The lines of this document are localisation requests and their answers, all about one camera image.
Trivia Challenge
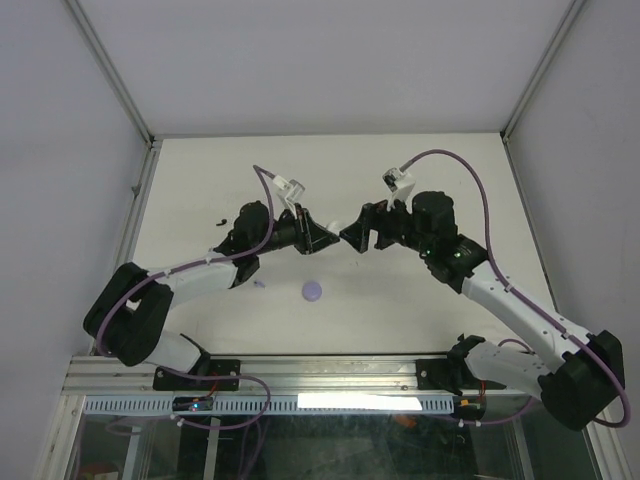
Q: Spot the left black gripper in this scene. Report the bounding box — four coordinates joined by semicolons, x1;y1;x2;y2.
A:
253;203;339;256

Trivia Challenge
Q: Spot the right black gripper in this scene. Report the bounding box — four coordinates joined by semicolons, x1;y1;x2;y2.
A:
338;190;433;256

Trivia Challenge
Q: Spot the white earbud case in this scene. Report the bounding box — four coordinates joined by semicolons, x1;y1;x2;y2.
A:
326;220;342;236

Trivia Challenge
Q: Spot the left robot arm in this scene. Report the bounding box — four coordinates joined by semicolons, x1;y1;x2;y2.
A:
83;201;340;389

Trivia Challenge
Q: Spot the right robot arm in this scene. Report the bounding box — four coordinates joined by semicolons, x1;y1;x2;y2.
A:
340;191;624;431

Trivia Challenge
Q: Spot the purple earbud case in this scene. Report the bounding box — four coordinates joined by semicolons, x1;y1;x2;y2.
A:
301;281;323;302

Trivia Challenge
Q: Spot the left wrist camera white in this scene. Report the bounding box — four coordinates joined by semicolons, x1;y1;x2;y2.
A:
272;175;305;213

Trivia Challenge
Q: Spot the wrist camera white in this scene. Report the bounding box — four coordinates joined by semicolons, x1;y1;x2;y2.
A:
272;175;305;213
382;168;416;211

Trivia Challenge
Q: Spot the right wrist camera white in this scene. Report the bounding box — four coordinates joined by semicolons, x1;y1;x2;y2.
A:
382;168;416;211

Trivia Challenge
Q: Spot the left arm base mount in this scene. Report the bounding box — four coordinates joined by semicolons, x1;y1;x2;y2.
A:
152;354;241;393

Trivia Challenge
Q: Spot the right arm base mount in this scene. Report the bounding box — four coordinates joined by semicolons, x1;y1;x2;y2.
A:
415;335;506;396

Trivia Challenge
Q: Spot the slotted cable duct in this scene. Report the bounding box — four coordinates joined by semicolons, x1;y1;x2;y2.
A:
84;393;454;417

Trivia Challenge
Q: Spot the aluminium front rail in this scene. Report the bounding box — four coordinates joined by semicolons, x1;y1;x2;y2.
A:
62;354;448;395

